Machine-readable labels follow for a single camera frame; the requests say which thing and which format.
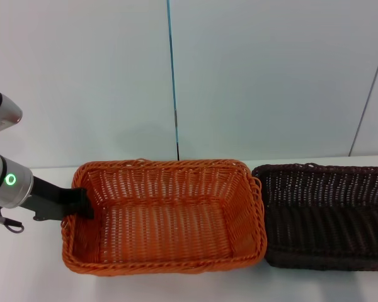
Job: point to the dark brown woven basket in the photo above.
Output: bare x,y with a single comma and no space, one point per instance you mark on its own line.
327,226

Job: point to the orange woven plastic basket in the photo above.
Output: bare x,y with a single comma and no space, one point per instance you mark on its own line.
163,226

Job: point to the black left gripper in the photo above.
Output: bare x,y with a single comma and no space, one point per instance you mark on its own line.
48,201

